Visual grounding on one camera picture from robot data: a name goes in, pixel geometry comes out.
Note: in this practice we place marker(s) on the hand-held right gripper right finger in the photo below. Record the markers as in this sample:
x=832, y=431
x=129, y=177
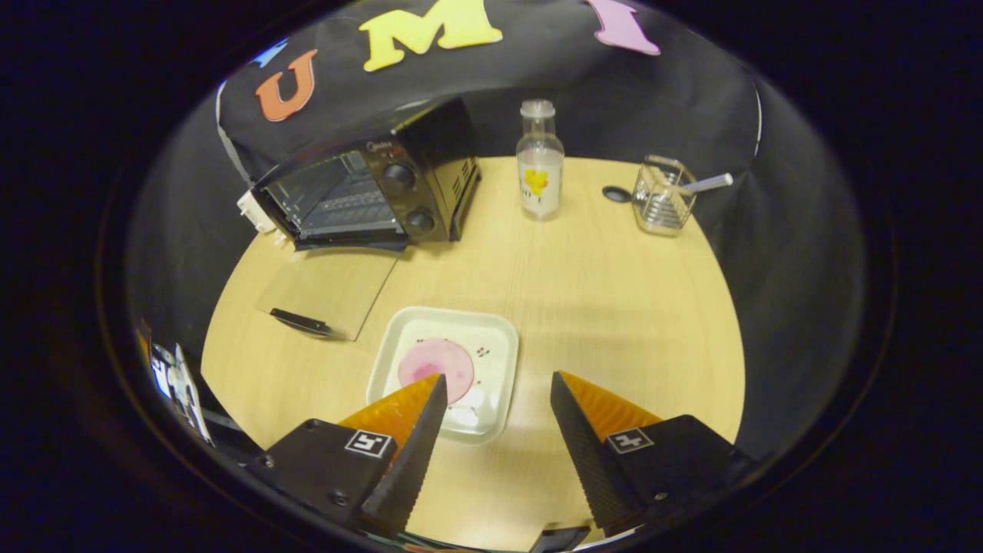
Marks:
x=587, y=461

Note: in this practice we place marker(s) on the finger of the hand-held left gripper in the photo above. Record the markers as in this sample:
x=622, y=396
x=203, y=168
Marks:
x=180, y=384

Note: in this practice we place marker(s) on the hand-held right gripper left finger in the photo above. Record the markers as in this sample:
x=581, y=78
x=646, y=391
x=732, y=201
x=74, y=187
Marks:
x=411, y=461

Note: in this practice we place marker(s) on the pink round food slice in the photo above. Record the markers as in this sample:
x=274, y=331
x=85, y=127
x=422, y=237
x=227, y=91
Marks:
x=434, y=361

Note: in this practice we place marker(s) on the white square plate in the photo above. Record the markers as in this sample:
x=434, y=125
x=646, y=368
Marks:
x=491, y=346

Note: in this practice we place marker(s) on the black electric oven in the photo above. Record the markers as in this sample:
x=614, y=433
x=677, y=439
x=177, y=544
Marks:
x=399, y=180

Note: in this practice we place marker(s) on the white toaster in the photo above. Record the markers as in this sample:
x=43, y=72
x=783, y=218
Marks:
x=252, y=209

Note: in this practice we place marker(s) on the small black lid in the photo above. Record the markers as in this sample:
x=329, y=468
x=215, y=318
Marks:
x=617, y=193

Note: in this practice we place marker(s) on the clear bottle yellow label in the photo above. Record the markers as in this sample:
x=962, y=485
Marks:
x=540, y=165

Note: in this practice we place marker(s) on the black backdrop cloth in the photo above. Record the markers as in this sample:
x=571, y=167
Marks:
x=537, y=69

